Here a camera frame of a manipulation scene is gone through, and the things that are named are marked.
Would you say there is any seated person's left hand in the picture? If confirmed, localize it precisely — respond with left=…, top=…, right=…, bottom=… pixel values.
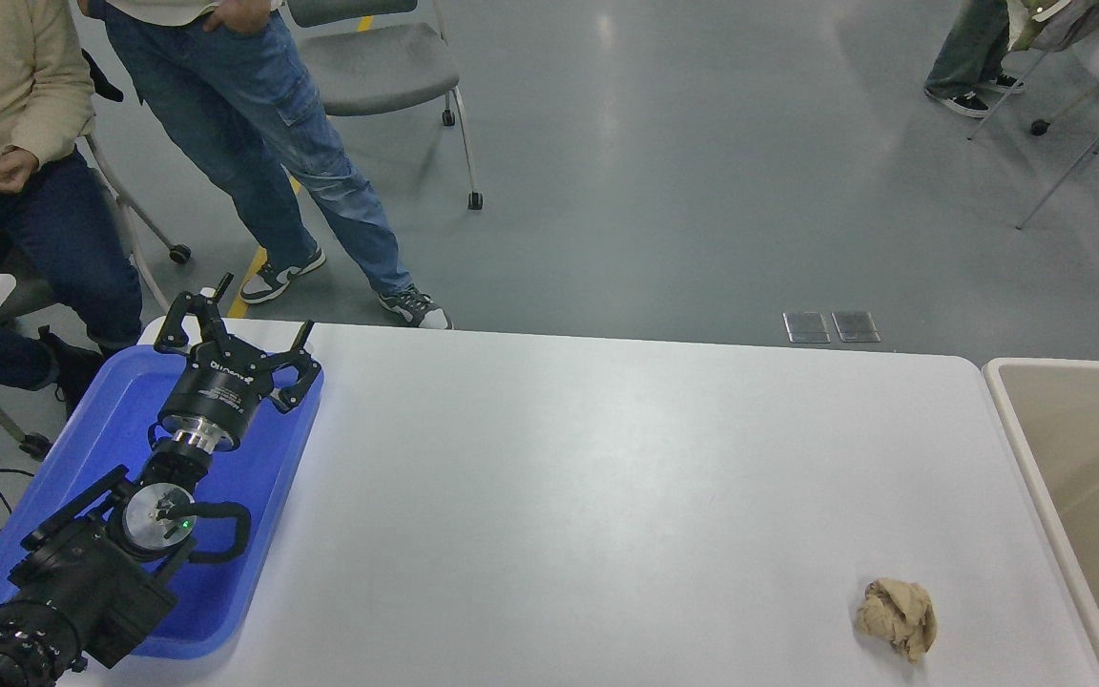
left=0, top=148, right=41, bottom=196

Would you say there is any grey padded chair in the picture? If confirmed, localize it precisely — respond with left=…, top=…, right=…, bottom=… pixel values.
left=284, top=0, right=484, bottom=211

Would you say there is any distant person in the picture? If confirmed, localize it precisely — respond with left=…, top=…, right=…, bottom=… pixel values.
left=924, top=0, right=1027, bottom=118

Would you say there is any draped pale jacket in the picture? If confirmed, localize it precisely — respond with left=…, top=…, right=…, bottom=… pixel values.
left=1006, top=0, right=1099, bottom=53

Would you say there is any black garment on chair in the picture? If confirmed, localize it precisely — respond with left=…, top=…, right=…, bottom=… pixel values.
left=82, top=48, right=124, bottom=103

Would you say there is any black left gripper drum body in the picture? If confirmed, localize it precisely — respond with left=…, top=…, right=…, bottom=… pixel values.
left=159, top=344, right=277, bottom=452

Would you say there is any standing person's left hand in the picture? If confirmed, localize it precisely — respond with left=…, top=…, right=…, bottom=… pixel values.
left=200, top=0, right=272, bottom=35

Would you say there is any seated person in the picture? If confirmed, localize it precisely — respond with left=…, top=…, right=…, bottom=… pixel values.
left=0, top=0, right=145, bottom=411

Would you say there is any seated person's chair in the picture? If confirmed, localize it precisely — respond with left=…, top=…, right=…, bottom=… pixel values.
left=0, top=129, right=193, bottom=461

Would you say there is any crumpled tan paper ball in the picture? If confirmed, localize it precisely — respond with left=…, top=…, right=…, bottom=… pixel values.
left=856, top=578, right=939, bottom=663

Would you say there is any standing person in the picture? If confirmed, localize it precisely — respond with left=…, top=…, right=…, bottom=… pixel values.
left=73, top=0, right=453, bottom=331

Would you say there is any blue plastic tray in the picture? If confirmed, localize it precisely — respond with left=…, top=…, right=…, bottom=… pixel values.
left=0, top=343, right=325, bottom=661

